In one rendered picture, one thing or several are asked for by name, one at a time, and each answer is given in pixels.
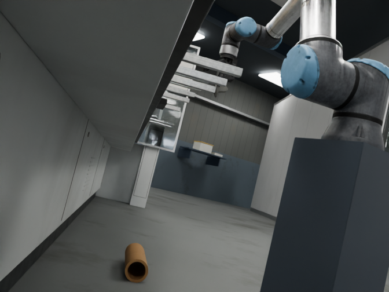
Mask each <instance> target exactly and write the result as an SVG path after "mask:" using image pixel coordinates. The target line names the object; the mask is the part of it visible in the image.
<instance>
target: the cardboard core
mask: <svg viewBox="0 0 389 292"><path fill-rule="evenodd" d="M125 275H126V278H128V280H129V281H131V282H135V283H138V282H141V281H143V280H144V279H145V278H146V277H147V275H148V265H147V261H146V257H145V252H144V248H143V247H142V246H141V245H140V244H138V243H132V244H130V245H128V246H127V248H126V250H125Z"/></svg>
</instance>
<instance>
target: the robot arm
mask: <svg viewBox="0 0 389 292"><path fill-rule="evenodd" d="M299 17H300V41H299V42H298V43H297V44H296V45H295V46H294V47H293V48H292V49H291V50H290V51H289V52H288V53H287V58H286V59H284V61H283V64H282V67H281V75H280V77H281V84H282V87H283V88H284V90H285V91H286V92H287V93H289V94H292V95H294V96H295V97H297V98H302V99H304V100H307V101H310V102H312V103H316V104H319V105H322V106H324V107H328V108H331V109H333V110H334V111H333V116H332V121H331V123H330V124H329V126H328V127H327V129H326V131H325V133H324V134H323V135H322V137H321V139H325V140H342V141H359V142H365V143H367V144H370V145H372V146H374V147H376V148H379V149H381V150H383V151H384V141H383V136H382V132H381V128H382V125H383V120H384V114H385V111H386V106H387V100H388V95H389V68H388V67H387V66H386V65H383V63H380V62H378V61H375V60H371V59H362V60H361V59H360V58H355V59H349V60H347V61H345V60H343V48H342V44H341V43H340V42H339V41H337V40H336V0H289V1H288V2H287V3H286V4H285V5H284V6H283V7H282V8H281V10H280V11H279V12H278V13H277V14H276V15H275V17H274V18H273V19H272V20H271V22H269V23H268V24H267V25H266V26H265V27H264V26H262V25H260V24H257V23H256V22H255V21H254V19H252V18H250V17H243V18H240V19H239V20H237V21H231V22H228V23H227V24H226V27H225V32H224V35H223V40H222V44H221V49H220V52H219V55H220V56H221V58H220V59H221V60H218V61H219V62H222V63H225V64H229V65H233V66H237V62H238V59H236V58H237V54H238V50H239V46H240V42H241V41H242V40H246V41H248V42H251V43H254V44H257V45H259V46H263V47H264V48H266V49H271V50H274V49H276V48H278V47H279V45H280V43H281V41H282V35H283V34H284V33H285V32H286V31H287V30H288V29H289V27H290V26H291V25H292V24H293V23H294V22H295V21H296V20H297V19H298V18H299Z"/></svg>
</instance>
